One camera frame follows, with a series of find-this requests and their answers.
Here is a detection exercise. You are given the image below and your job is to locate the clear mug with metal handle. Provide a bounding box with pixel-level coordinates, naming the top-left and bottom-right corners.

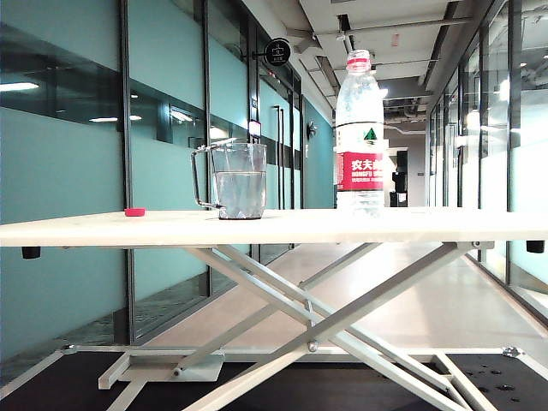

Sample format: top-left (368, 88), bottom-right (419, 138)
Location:
top-left (190, 137), bottom-right (268, 221)

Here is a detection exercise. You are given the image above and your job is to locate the clear red-labelled mineral water bottle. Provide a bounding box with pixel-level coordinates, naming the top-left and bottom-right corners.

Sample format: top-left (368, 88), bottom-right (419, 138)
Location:
top-left (333, 49), bottom-right (385, 218)

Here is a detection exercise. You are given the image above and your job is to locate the round black hanging sign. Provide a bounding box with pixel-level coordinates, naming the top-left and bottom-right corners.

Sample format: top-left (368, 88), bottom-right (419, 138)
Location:
top-left (251, 39), bottom-right (292, 68)

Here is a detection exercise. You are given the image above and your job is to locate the long black door handle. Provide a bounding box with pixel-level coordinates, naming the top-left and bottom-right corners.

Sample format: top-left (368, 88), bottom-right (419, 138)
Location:
top-left (273, 105), bottom-right (284, 211)

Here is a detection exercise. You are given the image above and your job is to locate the white scissor lift table stand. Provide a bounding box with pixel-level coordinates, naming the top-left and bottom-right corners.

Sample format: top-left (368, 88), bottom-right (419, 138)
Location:
top-left (0, 207), bottom-right (548, 411)

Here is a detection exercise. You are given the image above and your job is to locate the black machine in hallway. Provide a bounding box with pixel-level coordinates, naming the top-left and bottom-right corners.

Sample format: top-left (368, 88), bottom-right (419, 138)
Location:
top-left (387, 149), bottom-right (409, 208)

